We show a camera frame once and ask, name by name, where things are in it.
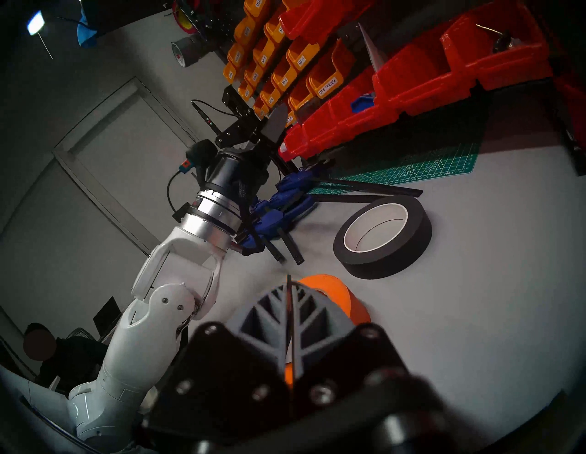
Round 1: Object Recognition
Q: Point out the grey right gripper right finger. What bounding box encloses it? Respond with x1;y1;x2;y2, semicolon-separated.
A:
289;277;440;419

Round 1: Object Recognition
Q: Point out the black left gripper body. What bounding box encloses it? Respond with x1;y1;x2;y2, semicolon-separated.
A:
208;146;273;202

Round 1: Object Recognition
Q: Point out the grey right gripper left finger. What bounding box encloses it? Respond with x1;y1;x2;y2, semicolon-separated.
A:
146;275;291;440

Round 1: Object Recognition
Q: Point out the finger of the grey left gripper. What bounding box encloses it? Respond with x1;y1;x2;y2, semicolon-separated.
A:
261;104;290;146

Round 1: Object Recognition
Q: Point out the orange tape roll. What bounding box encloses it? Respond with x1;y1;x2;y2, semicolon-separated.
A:
286;274;371;325

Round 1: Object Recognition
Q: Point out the black tape roll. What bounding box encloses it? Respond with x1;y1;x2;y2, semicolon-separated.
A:
333;195;433;280

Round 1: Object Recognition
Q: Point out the red tape roll yellow core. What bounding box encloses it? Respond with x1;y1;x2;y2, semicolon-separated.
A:
172;0;197;35

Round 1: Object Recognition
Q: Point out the red shelf bin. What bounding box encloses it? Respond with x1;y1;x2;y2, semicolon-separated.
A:
293;105;348;154
278;124;312;162
372;32;477;117
439;11;554;92
320;69;399;142

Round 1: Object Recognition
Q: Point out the black soldering stand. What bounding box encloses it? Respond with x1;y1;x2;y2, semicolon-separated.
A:
215;85;284;151

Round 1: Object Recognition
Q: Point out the blue clamp long black bar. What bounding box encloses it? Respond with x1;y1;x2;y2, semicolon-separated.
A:
266;192;390;216
275;172;424;197

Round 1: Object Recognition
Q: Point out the blue clamp short black bar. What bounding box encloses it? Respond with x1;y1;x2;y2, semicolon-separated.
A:
238;229;287;264
247;206;305;266

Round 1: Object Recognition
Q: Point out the black soldering iron pen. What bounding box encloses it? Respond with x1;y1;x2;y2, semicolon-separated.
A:
191;100;225;138

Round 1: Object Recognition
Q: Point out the small blue part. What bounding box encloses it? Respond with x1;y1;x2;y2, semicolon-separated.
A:
350;94;378;115

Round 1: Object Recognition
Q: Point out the clear zip bag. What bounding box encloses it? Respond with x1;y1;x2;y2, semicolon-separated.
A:
357;23;390;74

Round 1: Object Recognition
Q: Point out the green cutting mat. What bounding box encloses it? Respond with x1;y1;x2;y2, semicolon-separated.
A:
311;142;481;195

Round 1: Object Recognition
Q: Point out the seated person dark clothing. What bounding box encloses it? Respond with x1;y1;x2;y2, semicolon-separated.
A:
0;323;110;394

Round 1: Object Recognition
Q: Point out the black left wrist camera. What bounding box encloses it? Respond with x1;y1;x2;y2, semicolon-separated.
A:
179;140;218;177

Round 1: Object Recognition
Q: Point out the grey duct tape roll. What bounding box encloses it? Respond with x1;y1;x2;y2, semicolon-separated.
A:
172;34;206;68

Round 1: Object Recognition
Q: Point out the red wall bin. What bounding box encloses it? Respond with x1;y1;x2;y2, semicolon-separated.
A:
279;0;385;42

